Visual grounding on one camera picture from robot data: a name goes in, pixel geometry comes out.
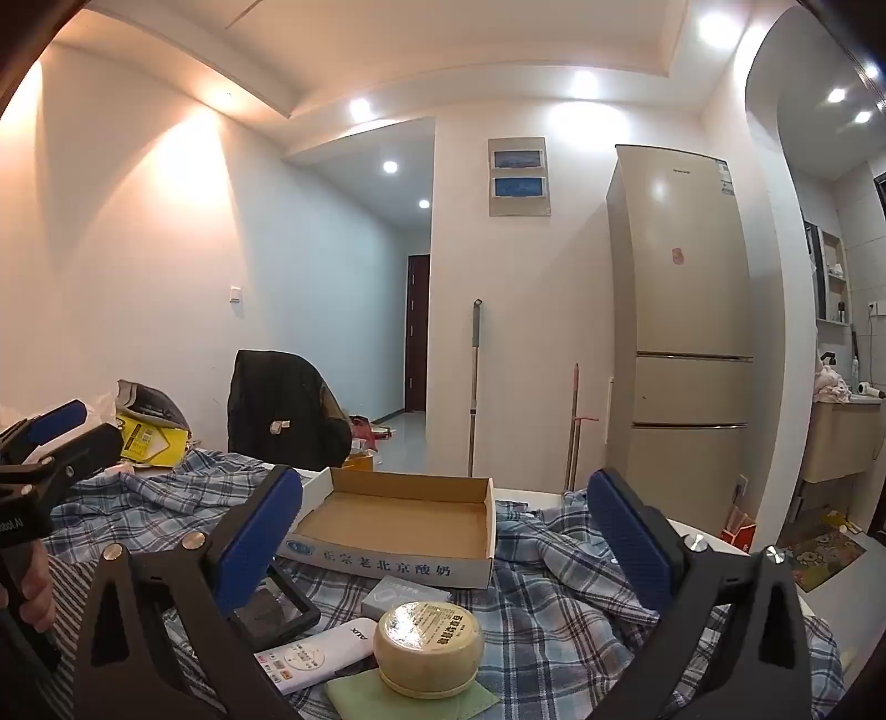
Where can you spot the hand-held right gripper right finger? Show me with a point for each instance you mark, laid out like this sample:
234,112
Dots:
626,547

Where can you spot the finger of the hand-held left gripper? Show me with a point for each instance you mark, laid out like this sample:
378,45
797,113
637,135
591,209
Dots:
83,450
59,417

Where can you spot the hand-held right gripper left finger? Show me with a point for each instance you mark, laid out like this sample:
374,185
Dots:
259,540

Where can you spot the black box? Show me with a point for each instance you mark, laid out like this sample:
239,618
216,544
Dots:
294,609

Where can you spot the white remote control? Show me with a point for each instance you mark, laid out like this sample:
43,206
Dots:
311,658

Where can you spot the white cardboard tray box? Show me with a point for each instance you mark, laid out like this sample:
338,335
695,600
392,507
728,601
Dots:
387,561

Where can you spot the small grey box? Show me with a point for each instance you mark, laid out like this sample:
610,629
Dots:
401,595

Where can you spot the green paper sheet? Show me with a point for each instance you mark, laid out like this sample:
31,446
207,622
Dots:
360,699

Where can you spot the round yellow container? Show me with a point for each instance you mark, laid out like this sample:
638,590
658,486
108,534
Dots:
429,651

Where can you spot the person's left hand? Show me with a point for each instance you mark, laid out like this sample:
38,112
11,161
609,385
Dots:
38,588

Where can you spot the white plastic bag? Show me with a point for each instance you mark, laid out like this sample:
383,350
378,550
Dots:
100,408

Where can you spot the yellow paper bag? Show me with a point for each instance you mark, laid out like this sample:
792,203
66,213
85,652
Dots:
156,439

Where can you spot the grey bag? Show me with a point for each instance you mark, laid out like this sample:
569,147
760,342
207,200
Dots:
152,401

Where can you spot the grey striped cloth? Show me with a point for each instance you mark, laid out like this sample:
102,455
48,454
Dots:
69,609

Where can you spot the red box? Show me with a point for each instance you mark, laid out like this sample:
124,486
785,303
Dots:
737,529

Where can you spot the blue plaid shirt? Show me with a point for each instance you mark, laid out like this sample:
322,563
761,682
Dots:
540,623

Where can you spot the yellow cardboard box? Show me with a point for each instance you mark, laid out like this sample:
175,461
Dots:
360,460

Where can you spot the black jacket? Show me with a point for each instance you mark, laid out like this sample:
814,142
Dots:
284,408

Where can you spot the red bag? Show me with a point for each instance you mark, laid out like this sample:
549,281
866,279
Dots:
363,429

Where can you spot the patterned floor mat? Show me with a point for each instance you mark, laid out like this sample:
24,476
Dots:
820,554

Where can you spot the beige sink cabinet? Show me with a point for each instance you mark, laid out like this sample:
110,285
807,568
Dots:
844,443

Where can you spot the beige refrigerator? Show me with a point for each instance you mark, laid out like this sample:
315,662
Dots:
685,311

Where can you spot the dark wooden door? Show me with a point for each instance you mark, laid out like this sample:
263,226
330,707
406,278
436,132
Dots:
417,332

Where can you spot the crumpled light towel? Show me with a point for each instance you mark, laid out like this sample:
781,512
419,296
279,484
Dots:
830,384

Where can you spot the white hair dryer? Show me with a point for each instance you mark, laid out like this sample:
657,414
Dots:
871,389

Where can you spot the white wall socket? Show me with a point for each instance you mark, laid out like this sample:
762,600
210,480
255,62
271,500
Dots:
740,486

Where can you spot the bathroom wall shelf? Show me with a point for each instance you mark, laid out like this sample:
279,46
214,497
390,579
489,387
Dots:
830,277

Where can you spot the wall electrical panel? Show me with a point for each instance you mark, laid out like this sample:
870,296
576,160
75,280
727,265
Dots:
519,176

